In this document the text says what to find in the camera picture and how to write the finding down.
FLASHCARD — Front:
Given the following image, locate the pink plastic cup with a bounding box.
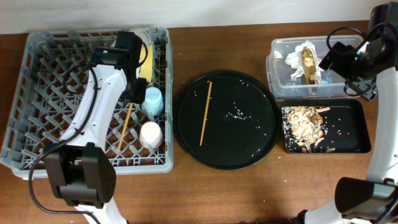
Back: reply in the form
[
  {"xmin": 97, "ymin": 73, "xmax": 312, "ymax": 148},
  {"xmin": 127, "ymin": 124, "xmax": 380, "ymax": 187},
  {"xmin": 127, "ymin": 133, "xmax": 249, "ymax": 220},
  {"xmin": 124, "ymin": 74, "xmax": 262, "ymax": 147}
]
[{"xmin": 139, "ymin": 121, "xmax": 163, "ymax": 149}]

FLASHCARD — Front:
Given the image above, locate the food scraps pile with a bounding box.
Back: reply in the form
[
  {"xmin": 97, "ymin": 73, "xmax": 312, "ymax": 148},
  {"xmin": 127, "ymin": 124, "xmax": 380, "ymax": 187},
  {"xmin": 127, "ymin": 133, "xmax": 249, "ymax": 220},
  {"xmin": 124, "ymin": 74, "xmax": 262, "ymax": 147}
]
[{"xmin": 281, "ymin": 106, "xmax": 336, "ymax": 153}]

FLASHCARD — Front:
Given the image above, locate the crumpled white paper wrapper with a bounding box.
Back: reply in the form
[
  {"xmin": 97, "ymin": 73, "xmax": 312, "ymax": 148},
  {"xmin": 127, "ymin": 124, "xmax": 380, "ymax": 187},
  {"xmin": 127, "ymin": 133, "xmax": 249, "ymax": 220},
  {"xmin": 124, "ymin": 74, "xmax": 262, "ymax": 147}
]
[{"xmin": 285, "ymin": 40, "xmax": 323, "ymax": 85}]

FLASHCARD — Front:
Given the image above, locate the clear plastic bin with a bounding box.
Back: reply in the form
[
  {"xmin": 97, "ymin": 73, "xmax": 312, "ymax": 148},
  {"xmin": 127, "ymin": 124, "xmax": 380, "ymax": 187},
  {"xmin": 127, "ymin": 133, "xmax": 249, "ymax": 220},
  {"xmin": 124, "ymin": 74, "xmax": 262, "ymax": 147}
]
[{"xmin": 266, "ymin": 36, "xmax": 347, "ymax": 100}]

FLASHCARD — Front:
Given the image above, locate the wooden chopstick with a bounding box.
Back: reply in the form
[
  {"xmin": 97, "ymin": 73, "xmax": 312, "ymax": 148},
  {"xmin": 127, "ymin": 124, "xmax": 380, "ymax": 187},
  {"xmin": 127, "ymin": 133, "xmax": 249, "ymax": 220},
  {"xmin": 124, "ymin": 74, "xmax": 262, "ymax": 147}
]
[
  {"xmin": 200, "ymin": 81, "xmax": 213, "ymax": 146},
  {"xmin": 117, "ymin": 103, "xmax": 133, "ymax": 152}
]

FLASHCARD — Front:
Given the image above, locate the brown bread piece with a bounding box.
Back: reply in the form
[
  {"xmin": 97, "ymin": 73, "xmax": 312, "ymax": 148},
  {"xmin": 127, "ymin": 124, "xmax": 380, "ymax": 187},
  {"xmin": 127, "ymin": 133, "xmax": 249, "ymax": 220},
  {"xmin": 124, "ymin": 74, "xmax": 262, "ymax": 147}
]
[{"xmin": 301, "ymin": 47, "xmax": 316, "ymax": 85}]

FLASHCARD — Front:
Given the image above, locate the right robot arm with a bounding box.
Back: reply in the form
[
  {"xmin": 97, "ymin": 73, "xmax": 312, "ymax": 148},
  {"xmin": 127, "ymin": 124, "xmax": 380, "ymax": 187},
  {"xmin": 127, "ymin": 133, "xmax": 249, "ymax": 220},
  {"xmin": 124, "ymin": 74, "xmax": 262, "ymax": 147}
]
[{"xmin": 292, "ymin": 1, "xmax": 397, "ymax": 224}]

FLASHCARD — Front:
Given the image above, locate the grey dishwasher rack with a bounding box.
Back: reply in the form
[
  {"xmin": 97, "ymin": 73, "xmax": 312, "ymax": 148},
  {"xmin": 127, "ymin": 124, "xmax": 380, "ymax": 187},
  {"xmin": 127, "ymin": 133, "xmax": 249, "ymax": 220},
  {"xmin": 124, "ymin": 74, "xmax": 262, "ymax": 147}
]
[{"xmin": 1, "ymin": 27, "xmax": 174, "ymax": 179}]

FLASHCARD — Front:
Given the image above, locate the grey round plate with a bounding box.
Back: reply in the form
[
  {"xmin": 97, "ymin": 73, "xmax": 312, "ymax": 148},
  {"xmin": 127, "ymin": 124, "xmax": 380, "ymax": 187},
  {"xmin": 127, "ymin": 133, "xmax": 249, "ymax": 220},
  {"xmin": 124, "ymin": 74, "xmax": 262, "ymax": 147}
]
[{"xmin": 111, "ymin": 30, "xmax": 151, "ymax": 49}]

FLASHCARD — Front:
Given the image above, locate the black rectangular tray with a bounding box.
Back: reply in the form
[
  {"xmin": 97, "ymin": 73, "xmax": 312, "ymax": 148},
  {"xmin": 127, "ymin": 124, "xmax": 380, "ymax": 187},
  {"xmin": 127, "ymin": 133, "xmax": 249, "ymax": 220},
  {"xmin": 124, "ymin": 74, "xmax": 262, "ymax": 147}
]
[{"xmin": 280, "ymin": 99, "xmax": 371, "ymax": 153}]

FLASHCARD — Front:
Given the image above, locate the yellow bowl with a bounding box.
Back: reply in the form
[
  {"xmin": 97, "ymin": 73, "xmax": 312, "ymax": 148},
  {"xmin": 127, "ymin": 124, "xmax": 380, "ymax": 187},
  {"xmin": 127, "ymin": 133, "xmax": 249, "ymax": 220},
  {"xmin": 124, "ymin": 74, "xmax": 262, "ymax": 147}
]
[{"xmin": 136, "ymin": 45, "xmax": 154, "ymax": 83}]

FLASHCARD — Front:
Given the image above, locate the blue plastic cup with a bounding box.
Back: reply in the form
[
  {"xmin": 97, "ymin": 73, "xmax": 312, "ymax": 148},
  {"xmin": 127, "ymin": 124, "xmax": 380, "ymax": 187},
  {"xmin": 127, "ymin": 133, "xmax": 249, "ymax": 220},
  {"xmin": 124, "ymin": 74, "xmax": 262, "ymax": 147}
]
[{"xmin": 142, "ymin": 87, "xmax": 164, "ymax": 116}]

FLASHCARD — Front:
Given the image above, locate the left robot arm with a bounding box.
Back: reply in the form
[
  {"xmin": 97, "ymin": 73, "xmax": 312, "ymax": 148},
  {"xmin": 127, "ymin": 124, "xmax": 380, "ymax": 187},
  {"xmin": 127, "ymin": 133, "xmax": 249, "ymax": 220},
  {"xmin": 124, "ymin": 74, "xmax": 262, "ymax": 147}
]
[{"xmin": 28, "ymin": 31, "xmax": 147, "ymax": 223}]

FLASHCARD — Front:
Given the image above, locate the round black tray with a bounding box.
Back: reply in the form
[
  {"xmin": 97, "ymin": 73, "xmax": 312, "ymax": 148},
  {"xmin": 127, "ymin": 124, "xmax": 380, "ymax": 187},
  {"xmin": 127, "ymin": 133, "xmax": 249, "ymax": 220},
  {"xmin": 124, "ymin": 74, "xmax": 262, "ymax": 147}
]
[{"xmin": 173, "ymin": 70, "xmax": 282, "ymax": 170}]

